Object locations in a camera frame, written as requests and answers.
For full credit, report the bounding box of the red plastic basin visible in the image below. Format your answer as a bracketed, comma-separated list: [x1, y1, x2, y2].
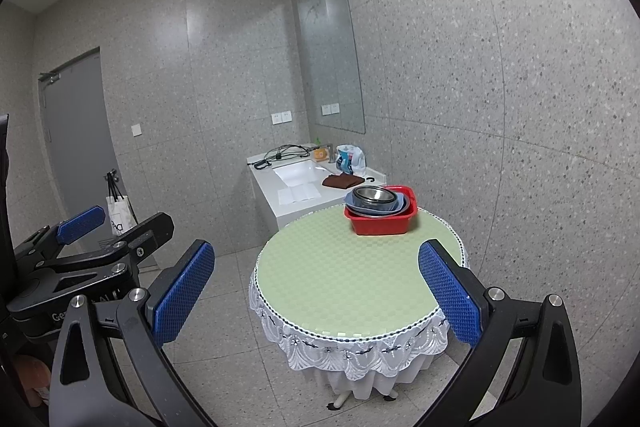
[343, 186, 419, 236]

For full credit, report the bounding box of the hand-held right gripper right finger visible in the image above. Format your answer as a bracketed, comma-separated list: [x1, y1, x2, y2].
[417, 238, 583, 427]

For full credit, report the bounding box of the white sink counter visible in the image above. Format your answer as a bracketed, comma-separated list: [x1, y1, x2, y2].
[246, 147, 388, 233]

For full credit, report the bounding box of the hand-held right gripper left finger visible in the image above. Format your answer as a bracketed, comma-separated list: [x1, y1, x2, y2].
[49, 239, 216, 427]

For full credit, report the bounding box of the white plastic bag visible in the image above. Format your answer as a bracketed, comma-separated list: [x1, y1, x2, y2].
[336, 145, 365, 174]

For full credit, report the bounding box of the blue square plate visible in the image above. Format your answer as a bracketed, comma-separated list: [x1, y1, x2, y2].
[345, 189, 412, 218]

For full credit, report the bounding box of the grey door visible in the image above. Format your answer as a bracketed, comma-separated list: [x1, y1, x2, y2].
[39, 48, 126, 268]

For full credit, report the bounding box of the large steel bowl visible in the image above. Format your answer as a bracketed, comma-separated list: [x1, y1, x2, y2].
[352, 186, 399, 210]

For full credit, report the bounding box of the round table, green cloth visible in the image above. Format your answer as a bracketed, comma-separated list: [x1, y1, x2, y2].
[249, 242, 471, 383]

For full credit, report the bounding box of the brown cloth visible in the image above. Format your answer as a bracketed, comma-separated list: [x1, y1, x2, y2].
[322, 174, 364, 188]

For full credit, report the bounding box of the small steel bowl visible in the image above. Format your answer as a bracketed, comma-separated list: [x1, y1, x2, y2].
[357, 187, 394, 204]

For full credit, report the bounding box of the white tote bag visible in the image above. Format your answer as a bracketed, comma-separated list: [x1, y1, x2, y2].
[105, 181, 138, 237]

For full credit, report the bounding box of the black cable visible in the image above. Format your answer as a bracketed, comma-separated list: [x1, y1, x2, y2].
[262, 144, 316, 162]

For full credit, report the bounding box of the wall mirror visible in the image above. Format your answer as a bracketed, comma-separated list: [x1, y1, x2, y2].
[296, 0, 366, 135]

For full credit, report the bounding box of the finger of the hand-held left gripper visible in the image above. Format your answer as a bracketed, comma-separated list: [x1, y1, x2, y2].
[14, 205, 107, 269]
[47, 212, 175, 290]

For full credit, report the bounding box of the person's left hand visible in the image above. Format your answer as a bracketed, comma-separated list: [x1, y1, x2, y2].
[14, 353, 52, 408]

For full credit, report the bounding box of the green checkered table mat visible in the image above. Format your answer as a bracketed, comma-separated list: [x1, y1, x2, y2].
[256, 207, 463, 340]

